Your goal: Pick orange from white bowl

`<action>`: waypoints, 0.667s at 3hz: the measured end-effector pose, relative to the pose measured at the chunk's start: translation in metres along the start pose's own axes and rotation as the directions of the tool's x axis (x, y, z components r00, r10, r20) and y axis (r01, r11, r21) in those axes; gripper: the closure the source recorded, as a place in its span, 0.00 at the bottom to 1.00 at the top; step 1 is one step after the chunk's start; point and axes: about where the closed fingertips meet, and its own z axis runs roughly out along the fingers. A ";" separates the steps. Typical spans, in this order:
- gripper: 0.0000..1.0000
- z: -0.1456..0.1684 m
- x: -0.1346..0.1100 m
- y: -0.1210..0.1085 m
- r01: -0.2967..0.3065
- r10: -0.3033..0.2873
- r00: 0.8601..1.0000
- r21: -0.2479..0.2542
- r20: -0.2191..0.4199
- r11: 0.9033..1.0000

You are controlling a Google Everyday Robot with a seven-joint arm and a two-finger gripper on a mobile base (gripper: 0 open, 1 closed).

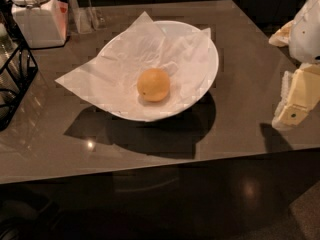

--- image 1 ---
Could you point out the white ceramic clip-top jar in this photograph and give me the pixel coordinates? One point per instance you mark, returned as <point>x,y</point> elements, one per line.
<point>43,23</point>

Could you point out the clear acrylic stand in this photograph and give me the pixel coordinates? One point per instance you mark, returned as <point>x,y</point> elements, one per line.
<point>86,19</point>

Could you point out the orange fruit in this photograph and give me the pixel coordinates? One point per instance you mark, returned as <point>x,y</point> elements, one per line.
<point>153,85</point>

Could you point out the black wire rack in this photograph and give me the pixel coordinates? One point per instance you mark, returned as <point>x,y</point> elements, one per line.
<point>18,68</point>

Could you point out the white bowl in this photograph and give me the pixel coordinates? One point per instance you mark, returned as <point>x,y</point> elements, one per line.
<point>185,52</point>

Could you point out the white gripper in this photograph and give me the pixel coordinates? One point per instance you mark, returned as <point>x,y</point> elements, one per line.
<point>306,34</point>

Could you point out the white paper sheet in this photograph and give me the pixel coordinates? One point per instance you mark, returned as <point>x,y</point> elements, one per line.
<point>109,80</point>

